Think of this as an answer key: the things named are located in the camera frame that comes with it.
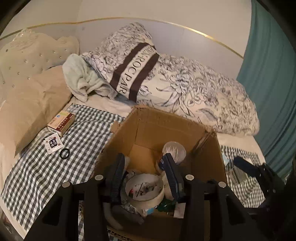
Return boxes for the green white medicine box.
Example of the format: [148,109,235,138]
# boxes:
[228,166,248,186]

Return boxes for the white tape roll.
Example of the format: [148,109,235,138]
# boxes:
[125,174,164,210]

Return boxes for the light green towel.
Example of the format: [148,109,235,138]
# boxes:
[62,54,117,102]

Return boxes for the blue floral tissue pack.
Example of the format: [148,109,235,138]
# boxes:
[222,154,234,172]

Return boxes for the black hair tie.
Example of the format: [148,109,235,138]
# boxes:
[59,148,71,160]

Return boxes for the brown cardboard box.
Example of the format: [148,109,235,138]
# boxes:
[94,106,227,240]

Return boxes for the checkered bed sheet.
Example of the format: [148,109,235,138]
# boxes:
[1,104,261,230]

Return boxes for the small white sachet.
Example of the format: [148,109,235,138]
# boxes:
[43,133,64,155]

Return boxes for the beige pillow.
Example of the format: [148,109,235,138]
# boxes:
[1,66,72,158]

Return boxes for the small red white medicine box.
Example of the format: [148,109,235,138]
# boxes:
[47,110,75,137]

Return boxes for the green plastic wrapper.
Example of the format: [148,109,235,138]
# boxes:
[157,197,176,212]

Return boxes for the cream tufted headboard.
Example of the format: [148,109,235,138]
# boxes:
[1,29,79,102]

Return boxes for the teal curtain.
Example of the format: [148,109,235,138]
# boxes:
[237,1,295,179]

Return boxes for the clear plastic water bottle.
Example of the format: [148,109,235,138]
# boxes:
[155,141,187,174]

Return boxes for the floral duvet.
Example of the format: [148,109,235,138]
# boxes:
[82,23,260,136]

